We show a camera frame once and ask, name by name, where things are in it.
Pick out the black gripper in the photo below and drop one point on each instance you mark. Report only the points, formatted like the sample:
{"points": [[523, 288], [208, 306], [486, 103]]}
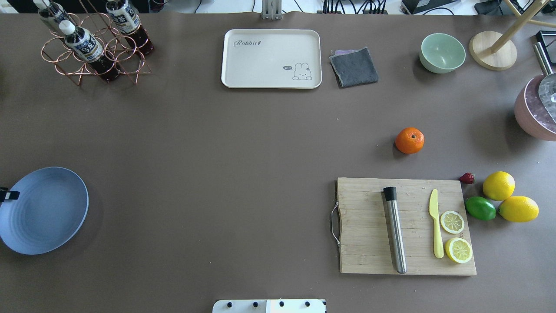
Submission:
{"points": [[8, 195]]}

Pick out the blue plate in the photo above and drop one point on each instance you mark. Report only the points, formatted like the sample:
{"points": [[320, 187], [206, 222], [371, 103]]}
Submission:
{"points": [[51, 208]]}

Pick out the orange fruit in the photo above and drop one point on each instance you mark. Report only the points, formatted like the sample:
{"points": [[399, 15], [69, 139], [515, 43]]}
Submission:
{"points": [[410, 140]]}

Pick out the tea bottle front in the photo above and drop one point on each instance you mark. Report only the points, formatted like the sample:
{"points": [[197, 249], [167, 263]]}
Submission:
{"points": [[88, 49]]}

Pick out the tea bottle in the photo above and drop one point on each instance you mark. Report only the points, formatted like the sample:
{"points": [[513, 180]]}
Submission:
{"points": [[51, 14], [88, 49], [129, 25]]}

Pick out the tea bottle back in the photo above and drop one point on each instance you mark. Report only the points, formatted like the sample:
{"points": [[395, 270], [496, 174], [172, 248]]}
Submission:
{"points": [[51, 14]]}

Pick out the tea bottle middle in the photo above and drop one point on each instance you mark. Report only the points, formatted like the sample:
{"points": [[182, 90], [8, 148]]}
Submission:
{"points": [[129, 25]]}

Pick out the cream rabbit tray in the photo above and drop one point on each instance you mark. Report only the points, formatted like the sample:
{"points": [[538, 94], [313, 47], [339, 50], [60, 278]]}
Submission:
{"points": [[271, 58]]}

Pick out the wooden cutting board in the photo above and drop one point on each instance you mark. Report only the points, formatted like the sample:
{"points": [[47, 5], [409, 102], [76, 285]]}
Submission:
{"points": [[365, 240]]}

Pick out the grey folded cloth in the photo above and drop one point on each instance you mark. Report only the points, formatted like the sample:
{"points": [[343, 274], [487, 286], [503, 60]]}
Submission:
{"points": [[354, 67]]}

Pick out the yellow plastic knife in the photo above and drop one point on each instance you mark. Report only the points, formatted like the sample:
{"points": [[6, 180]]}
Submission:
{"points": [[434, 213]]}

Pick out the lemon slice upper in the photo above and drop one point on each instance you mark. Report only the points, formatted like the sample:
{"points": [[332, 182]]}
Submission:
{"points": [[452, 222]]}

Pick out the lemon slice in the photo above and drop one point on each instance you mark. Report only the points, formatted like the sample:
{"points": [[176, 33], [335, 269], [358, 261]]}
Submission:
{"points": [[458, 250], [452, 222]]}

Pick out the lemon slice lower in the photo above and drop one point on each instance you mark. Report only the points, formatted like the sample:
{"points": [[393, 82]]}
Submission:
{"points": [[458, 250]]}

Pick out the green bowl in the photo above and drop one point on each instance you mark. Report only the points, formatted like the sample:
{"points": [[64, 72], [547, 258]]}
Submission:
{"points": [[441, 53]]}

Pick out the red strawberry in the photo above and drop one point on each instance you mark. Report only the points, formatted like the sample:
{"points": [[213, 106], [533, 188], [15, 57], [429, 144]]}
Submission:
{"points": [[467, 178]]}

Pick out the green lime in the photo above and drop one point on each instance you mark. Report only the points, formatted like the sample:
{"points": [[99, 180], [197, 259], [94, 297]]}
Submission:
{"points": [[480, 208]]}

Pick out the yellow lemon upper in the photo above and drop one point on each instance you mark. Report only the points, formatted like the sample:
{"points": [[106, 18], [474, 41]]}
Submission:
{"points": [[499, 186]]}

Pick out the yellow lemon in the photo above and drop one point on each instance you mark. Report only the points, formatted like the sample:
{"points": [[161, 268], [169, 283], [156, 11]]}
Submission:
{"points": [[499, 186], [518, 209]]}

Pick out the wooden cup tree stand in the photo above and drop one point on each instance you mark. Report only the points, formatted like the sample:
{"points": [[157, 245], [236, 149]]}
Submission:
{"points": [[496, 51]]}

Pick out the yellow lemon lower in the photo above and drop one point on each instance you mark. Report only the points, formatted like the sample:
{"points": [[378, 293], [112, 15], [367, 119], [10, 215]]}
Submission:
{"points": [[518, 209]]}

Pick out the pink bowl with ice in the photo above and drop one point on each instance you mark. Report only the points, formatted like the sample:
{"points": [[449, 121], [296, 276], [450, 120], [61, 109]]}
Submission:
{"points": [[531, 114]]}

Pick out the metal ice scoop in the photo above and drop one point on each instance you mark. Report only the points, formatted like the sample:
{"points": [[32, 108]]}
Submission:
{"points": [[547, 87]]}

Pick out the copper wire bottle rack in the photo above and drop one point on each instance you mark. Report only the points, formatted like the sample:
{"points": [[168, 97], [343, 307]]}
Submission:
{"points": [[106, 45]]}

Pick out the aluminium frame post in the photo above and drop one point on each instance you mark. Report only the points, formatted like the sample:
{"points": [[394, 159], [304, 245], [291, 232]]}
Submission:
{"points": [[271, 9]]}

